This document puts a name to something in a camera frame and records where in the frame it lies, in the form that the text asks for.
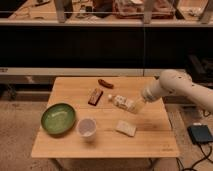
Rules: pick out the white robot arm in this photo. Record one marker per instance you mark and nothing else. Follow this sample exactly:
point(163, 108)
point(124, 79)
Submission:
point(172, 82)

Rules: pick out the clear plastic cup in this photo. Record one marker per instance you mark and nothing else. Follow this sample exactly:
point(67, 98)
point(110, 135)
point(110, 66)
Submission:
point(86, 128)

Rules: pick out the white sponge block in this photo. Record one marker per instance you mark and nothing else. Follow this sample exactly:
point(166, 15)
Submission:
point(126, 128)

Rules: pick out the brown sausage toy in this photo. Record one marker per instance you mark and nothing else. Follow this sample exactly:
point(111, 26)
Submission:
point(105, 84)

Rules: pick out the black box on floor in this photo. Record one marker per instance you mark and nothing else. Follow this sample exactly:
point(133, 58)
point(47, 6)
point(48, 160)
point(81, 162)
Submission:
point(200, 134)

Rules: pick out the wooden table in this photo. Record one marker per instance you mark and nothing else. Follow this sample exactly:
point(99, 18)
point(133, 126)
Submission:
point(154, 137)

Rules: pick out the brown snack bar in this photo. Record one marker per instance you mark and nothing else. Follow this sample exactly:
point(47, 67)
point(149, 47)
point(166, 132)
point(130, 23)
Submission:
point(95, 96)

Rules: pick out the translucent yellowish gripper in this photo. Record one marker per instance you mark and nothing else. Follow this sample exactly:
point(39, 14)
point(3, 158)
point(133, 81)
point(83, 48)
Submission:
point(139, 105)

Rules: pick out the green ceramic bowl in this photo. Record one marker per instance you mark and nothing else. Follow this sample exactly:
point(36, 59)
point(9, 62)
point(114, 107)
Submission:
point(58, 119)

